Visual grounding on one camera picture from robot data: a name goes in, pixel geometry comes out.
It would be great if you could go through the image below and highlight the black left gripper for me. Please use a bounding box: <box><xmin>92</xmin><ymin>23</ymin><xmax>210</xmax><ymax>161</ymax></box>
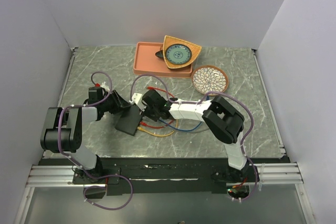
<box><xmin>100</xmin><ymin>90</ymin><xmax>131</xmax><ymax>114</ymax></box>

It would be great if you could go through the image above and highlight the black network switch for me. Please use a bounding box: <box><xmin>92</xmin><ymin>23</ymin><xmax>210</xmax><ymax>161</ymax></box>
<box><xmin>115</xmin><ymin>105</ymin><xmax>143</xmax><ymax>136</ymax></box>

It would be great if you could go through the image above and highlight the red ethernet cable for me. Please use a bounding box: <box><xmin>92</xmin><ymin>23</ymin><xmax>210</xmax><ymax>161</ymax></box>
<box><xmin>140</xmin><ymin>86</ymin><xmax>176</xmax><ymax>130</ymax></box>

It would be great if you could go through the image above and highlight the yellow ethernet cable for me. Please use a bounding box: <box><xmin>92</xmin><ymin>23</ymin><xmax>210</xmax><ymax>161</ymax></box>
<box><xmin>138</xmin><ymin>119</ymin><xmax>179</xmax><ymax>137</ymax></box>

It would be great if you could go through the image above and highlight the blue ethernet cable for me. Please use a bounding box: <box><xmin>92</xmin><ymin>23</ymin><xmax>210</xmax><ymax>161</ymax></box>
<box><xmin>157</xmin><ymin>97</ymin><xmax>211</xmax><ymax>133</ymax></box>

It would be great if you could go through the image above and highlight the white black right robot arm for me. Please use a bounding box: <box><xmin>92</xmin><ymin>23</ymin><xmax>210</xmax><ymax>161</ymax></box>
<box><xmin>132</xmin><ymin>90</ymin><xmax>248</xmax><ymax>182</ymax></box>

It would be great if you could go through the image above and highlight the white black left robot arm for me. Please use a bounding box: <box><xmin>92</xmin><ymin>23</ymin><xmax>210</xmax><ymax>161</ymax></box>
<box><xmin>40</xmin><ymin>85</ymin><xmax>131</xmax><ymax>183</ymax></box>

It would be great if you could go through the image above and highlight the salmon pink tray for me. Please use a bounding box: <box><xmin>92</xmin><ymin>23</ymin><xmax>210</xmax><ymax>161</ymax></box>
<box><xmin>133</xmin><ymin>42</ymin><xmax>193</xmax><ymax>78</ymax></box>

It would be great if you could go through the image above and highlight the black small bowl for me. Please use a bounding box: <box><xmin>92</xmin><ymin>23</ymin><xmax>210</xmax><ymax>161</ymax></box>
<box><xmin>155</xmin><ymin>50</ymin><xmax>164</xmax><ymax>59</ymax></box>

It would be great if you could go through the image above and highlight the teal patterned round dish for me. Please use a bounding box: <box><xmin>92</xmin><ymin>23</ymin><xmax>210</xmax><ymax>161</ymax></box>
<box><xmin>165</xmin><ymin>44</ymin><xmax>192</xmax><ymax>65</ymax></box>

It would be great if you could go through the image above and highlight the white floral round plate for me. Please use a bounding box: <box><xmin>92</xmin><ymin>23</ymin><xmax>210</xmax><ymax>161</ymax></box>
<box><xmin>191</xmin><ymin>65</ymin><xmax>229</xmax><ymax>94</ymax></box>

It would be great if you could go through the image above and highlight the orange woven triangular plate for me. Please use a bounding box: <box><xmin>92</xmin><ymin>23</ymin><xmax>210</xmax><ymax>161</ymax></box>
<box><xmin>162</xmin><ymin>35</ymin><xmax>202</xmax><ymax>69</ymax></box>

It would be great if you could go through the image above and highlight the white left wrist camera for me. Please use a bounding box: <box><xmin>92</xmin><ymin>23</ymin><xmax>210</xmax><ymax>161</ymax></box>
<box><xmin>95</xmin><ymin>81</ymin><xmax>110</xmax><ymax>92</ymax></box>

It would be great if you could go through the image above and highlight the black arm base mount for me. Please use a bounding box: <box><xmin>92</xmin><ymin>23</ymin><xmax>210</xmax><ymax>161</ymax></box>
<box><xmin>39</xmin><ymin>157</ymin><xmax>263</xmax><ymax>197</ymax></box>

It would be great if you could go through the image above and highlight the aluminium frame rail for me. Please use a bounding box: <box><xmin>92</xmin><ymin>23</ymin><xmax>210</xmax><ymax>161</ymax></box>
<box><xmin>26</xmin><ymin>163</ymin><xmax>303</xmax><ymax>187</ymax></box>

